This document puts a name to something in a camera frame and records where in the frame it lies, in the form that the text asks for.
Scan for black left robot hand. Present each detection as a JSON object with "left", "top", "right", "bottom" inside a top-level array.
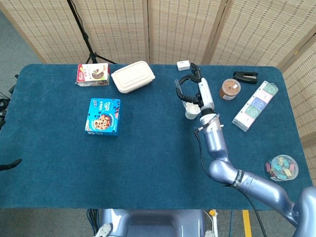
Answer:
[{"left": 0, "top": 158, "right": 23, "bottom": 172}]

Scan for black tripod stand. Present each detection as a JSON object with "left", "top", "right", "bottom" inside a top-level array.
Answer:
[{"left": 66, "top": 0, "right": 117, "bottom": 65}]

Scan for red white snack box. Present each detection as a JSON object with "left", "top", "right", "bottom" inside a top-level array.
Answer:
[{"left": 76, "top": 63, "right": 111, "bottom": 87}]

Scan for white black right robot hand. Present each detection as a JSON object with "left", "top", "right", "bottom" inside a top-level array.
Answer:
[{"left": 175, "top": 63, "right": 215, "bottom": 111}]

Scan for silver blue robot torso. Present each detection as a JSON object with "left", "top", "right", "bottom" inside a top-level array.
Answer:
[{"left": 95, "top": 208, "right": 207, "bottom": 237}]

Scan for small white cardboard box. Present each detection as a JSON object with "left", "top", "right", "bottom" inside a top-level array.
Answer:
[{"left": 176, "top": 60, "right": 191, "bottom": 72}]

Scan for white paper cup leaf print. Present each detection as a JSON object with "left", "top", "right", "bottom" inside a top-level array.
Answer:
[{"left": 185, "top": 102, "right": 200, "bottom": 120}]

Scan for blue carpet table cover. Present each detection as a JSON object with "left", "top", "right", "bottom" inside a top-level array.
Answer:
[{"left": 0, "top": 63, "right": 313, "bottom": 211}]

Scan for yellow floor tape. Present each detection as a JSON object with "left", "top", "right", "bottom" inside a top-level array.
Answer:
[{"left": 242, "top": 209, "right": 253, "bottom": 237}]

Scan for long box with pastel squares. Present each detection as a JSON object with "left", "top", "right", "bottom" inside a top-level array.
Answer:
[{"left": 232, "top": 80, "right": 279, "bottom": 133}]

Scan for clear jar with brown contents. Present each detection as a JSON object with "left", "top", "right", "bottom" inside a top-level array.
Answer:
[{"left": 219, "top": 78, "right": 241, "bottom": 101}]

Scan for black stapler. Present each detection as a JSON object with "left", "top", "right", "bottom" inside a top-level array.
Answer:
[{"left": 233, "top": 71, "right": 259, "bottom": 85}]

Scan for beige lidded lunch container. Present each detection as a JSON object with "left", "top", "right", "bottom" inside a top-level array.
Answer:
[{"left": 111, "top": 60, "right": 156, "bottom": 94}]

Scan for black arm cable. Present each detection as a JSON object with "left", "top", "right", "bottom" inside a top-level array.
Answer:
[{"left": 193, "top": 127, "right": 268, "bottom": 237}]

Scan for blue cookie box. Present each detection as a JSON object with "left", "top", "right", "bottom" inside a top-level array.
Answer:
[{"left": 84, "top": 98, "right": 121, "bottom": 137}]

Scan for clear tub of binder clips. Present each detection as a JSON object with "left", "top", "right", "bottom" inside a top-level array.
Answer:
[{"left": 264, "top": 154, "right": 300, "bottom": 182}]

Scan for black cable bundle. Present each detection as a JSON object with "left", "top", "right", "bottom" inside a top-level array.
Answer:
[{"left": 0, "top": 73, "right": 19, "bottom": 131}]

